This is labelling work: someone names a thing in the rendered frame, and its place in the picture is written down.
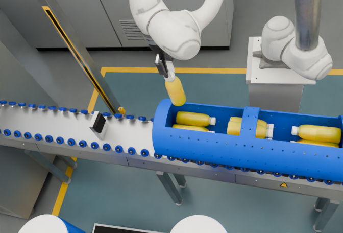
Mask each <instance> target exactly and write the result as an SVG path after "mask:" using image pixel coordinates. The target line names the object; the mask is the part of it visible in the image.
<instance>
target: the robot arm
mask: <svg viewBox="0 0 343 233"><path fill-rule="evenodd" d="M129 2H130V9H131V12H132V15H133V18H134V20H135V22H136V24H137V26H138V27H139V28H140V29H141V32H142V34H143V37H144V39H145V41H146V43H148V44H149V47H150V49H151V50H153V51H154V52H155V56H156V60H155V61H154V64H155V65H156V67H157V70H158V72H159V74H160V75H163V76H164V78H165V80H166V81H171V82H172V81H173V80H172V77H171V74H170V72H173V73H175V69H174V66H173V63H172V61H173V60H174V59H173V58H171V56H172V57H174V58H176V59H179V60H188V59H191V58H193V57H194V56H195V55H196V54H197V53H198V51H199V50H200V46H201V40H200V37H201V31H202V29H203V28H204V27H206V26H207V25H208V24H209V23H210V22H211V21H212V20H213V19H214V18H215V16H216V15H217V13H218V11H219V9H220V7H221V5H222V2H223V0H205V2H204V4H203V5H202V6H201V7H200V8H199V9H197V10H195V11H192V12H189V11H187V10H182V11H172V12H171V11H170V10H169V9H168V8H167V6H166V5H165V3H164V2H163V0H129ZM321 3H322V0H294V4H295V27H294V25H293V23H292V22H291V21H290V20H289V19H288V18H287V17H284V16H275V17H273V18H271V19H270V20H269V21H268V22H267V23H266V24H265V26H264V28H263V31H262V37H261V44H260V47H261V50H259V51H253V53H252V56H253V57H257V58H261V59H260V64H259V68H260V69H265V68H285V69H292V70H293V71H295V72H296V73H297V74H299V75H300V76H302V77H304V78H306V79H309V80H314V81H316V80H321V79H322V78H324V77H325V76H326V75H327V74H328V73H329V72H330V71H331V69H332V64H333V62H332V58H331V56H330V55H329V54H328V51H327V49H326V47H325V44H324V41H323V39H322V38H321V37H320V36H319V31H320V17H321Z"/></svg>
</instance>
